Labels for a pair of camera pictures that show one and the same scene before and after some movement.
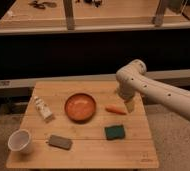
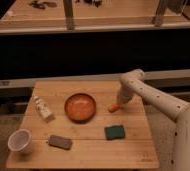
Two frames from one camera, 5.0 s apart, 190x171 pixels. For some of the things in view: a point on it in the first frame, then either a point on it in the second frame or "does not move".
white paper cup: (20, 140) does not move
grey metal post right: (159, 16) does not move
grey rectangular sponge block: (60, 142) does not move
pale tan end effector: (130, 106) → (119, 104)
